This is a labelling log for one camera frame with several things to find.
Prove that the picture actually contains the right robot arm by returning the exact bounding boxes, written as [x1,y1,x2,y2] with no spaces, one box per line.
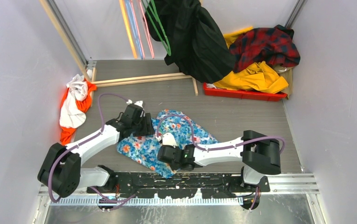
[157,130,286,192]

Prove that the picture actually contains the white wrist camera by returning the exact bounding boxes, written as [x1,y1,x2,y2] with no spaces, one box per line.
[126,99,144,109]
[156,133,178,147]

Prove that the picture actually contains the black pleated skirt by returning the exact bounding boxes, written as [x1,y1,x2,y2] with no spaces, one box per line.
[144,0,235,83]

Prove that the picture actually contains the wooden clothes rack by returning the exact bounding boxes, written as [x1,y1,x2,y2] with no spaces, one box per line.
[39,0,199,96]

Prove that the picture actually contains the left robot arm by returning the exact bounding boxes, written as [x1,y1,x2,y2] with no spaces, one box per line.
[37,101,155,202]

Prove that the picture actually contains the blue patterned garment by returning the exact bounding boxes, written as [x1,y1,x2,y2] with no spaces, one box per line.
[117,109,218,178]

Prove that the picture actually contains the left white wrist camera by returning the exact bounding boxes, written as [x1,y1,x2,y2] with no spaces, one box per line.
[126,99,144,109]

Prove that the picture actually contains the orange hanger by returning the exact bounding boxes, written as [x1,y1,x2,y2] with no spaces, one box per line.
[119,0,137,59]

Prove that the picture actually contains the red plaid shirt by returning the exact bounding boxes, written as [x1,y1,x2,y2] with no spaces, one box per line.
[229,25,300,73]

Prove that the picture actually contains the red plastic bin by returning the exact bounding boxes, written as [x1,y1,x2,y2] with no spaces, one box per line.
[203,83,287,102]

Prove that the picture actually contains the blue hanger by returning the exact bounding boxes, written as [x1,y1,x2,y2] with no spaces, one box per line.
[124,0,145,59]

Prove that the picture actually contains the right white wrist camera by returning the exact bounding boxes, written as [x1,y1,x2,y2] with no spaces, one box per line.
[156,133,178,147]

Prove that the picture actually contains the yellow garment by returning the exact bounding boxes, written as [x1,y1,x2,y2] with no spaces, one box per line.
[213,27,294,94]

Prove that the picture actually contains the pink hanger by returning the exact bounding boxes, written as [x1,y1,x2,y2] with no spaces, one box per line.
[133,0,155,59]

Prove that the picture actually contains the aluminium frame post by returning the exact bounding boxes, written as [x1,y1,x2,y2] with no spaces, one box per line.
[45,0,88,68]

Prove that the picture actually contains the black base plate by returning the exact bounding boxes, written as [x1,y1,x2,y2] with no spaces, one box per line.
[80,171,271,199]

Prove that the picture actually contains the white and orange clothes pile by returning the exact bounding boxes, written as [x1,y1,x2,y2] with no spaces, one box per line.
[59,74,97,145]

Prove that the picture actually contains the green hanger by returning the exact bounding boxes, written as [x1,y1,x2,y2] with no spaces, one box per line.
[140,0,171,56]

